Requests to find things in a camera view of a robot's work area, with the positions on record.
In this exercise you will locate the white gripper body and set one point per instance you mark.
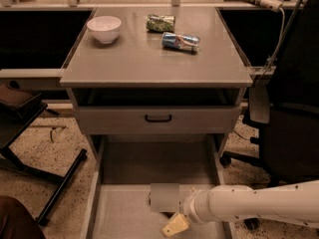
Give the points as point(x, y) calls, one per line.
point(191, 207)

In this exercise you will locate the closed grey top drawer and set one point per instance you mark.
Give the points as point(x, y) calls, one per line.
point(131, 120)

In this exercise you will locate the black drawer handle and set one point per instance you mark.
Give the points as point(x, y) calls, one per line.
point(160, 119)

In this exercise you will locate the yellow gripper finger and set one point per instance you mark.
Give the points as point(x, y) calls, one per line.
point(177, 224)
point(164, 197)

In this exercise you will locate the brown object bottom left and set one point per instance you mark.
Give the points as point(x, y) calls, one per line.
point(16, 221)

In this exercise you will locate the open grey middle drawer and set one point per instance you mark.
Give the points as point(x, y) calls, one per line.
point(119, 200)

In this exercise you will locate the green crushed soda can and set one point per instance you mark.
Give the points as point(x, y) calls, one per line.
point(160, 23)

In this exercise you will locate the blue pepsi can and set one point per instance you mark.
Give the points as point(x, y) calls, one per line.
point(180, 42)

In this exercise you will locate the grey drawer cabinet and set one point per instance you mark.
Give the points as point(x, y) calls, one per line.
point(138, 71)

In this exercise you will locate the white ceramic bowl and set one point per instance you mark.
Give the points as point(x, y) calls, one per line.
point(105, 29)

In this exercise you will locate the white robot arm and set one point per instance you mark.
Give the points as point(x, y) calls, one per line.
point(293, 203)

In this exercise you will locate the black office chair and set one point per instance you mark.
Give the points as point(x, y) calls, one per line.
point(285, 111)

